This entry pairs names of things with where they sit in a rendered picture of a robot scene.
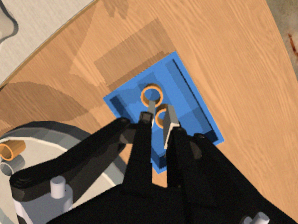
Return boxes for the bronze bushing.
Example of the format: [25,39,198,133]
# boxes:
[0,140,26,161]
[155,103,169,128]
[141,83,163,107]

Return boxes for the blue square tray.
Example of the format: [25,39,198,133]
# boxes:
[102,51,225,174]

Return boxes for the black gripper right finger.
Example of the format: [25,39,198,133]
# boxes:
[163,105,298,224]

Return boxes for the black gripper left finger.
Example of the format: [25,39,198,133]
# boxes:
[9,101,156,224]

